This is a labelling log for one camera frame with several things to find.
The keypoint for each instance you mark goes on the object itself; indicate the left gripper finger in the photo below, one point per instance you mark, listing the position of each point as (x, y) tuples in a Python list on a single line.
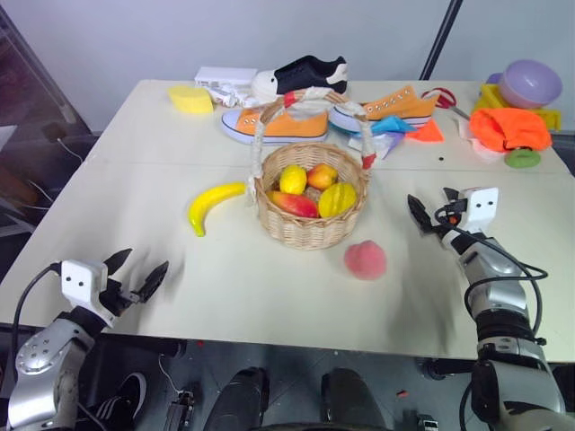
[(119, 261), (153, 280)]

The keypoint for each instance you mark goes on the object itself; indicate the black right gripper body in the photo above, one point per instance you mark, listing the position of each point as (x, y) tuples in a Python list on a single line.
[(444, 224)]

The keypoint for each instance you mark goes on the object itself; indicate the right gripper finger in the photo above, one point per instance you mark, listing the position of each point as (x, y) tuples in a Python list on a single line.
[(451, 195), (421, 213)]

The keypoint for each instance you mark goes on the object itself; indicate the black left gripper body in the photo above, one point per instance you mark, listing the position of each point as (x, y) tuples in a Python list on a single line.
[(117, 296)]

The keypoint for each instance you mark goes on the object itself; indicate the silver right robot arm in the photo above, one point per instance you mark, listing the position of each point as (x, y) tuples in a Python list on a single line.
[(507, 359)]

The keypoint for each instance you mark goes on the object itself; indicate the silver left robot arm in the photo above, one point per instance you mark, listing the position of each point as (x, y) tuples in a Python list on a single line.
[(42, 359)]

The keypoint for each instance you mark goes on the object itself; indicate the white tissue paper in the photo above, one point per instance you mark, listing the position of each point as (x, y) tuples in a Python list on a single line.
[(476, 146)]

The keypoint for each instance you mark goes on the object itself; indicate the orange paper triangle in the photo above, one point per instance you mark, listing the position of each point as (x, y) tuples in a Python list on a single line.
[(429, 133)]

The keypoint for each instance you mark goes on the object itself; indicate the pink peach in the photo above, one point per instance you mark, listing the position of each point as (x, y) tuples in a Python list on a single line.
[(365, 261)]

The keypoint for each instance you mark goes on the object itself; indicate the clear plastic bag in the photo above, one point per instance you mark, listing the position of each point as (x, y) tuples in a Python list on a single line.
[(382, 143)]

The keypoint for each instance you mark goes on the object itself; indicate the yellow starfruit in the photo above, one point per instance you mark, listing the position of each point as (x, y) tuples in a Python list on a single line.
[(337, 200)]

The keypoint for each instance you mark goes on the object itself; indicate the orange cloth bag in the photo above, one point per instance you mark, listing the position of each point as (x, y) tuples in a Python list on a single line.
[(507, 128)]

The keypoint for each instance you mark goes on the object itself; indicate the blue paper sheet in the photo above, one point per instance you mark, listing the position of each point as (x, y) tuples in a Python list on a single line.
[(391, 124)]

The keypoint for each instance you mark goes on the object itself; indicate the yellow banana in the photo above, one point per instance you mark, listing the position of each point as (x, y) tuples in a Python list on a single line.
[(209, 202)]

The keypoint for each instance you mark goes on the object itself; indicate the orange sneaker with white sole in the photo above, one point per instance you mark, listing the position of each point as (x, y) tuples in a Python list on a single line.
[(278, 128), (395, 110)]

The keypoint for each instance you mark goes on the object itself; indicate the yellow plastic toy block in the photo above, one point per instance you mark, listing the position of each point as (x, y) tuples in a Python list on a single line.
[(489, 99)]

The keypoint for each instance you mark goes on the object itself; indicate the red yellow apple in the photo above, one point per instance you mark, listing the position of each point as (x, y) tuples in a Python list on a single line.
[(321, 176)]

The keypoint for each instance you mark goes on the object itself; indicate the black shoe with white stripes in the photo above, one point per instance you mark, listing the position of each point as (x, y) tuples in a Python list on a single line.
[(121, 404)]

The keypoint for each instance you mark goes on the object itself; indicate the small purple cup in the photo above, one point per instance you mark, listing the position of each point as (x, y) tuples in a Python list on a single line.
[(493, 78)]

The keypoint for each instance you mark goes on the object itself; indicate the red yellow mango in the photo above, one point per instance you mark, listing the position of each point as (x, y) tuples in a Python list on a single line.
[(294, 205)]

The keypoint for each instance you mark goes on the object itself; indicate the yellow lemon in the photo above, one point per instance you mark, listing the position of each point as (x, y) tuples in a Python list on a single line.
[(293, 179)]

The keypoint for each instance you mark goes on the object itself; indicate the purple plastic bowl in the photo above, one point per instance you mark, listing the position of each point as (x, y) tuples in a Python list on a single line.
[(532, 83)]

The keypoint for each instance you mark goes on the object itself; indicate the dark rounded shape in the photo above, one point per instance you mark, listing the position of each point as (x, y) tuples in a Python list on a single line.
[(238, 399), (350, 399)]

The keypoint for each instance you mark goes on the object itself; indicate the black tripod pole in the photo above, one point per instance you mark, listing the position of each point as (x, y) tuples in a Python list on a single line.
[(438, 42)]

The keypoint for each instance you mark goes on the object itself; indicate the yellow sponge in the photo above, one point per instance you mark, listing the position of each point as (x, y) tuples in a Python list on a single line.
[(191, 99)]

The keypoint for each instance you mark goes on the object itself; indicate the black and white sneaker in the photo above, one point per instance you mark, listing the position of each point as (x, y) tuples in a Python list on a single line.
[(310, 74)]

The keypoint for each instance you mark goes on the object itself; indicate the white flat box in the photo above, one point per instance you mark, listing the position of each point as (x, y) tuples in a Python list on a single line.
[(224, 75)]

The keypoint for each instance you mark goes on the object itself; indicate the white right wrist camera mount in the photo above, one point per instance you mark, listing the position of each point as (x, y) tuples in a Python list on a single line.
[(480, 208)]

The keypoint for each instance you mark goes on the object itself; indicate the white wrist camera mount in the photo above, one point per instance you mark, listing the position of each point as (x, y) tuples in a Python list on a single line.
[(480, 208), (81, 280)]

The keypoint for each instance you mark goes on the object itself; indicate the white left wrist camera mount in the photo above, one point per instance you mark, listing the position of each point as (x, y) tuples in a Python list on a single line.
[(81, 280)]

